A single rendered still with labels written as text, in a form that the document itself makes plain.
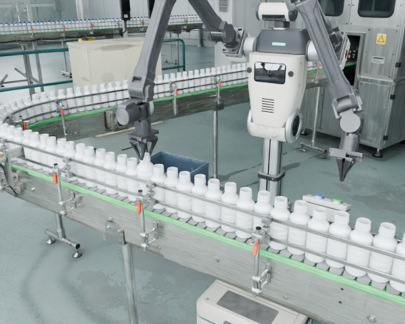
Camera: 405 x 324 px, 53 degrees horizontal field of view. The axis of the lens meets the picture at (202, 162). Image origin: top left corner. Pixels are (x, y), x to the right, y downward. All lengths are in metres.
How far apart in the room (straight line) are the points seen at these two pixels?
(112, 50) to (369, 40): 3.05
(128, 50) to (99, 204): 4.05
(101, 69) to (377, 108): 3.33
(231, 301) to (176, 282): 0.63
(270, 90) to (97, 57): 3.83
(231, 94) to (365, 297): 2.67
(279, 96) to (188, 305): 1.42
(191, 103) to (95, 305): 1.70
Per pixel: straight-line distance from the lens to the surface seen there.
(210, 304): 2.20
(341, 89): 1.33
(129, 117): 1.35
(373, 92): 4.86
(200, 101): 3.41
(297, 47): 1.79
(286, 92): 1.75
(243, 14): 7.43
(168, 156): 2.18
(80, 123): 2.90
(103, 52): 5.41
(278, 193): 1.98
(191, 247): 1.44
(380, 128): 4.89
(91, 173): 1.70
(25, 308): 2.79
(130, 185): 1.54
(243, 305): 2.20
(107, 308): 2.64
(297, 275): 1.28
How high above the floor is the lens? 1.73
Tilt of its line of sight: 22 degrees down
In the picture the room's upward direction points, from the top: 1 degrees counter-clockwise
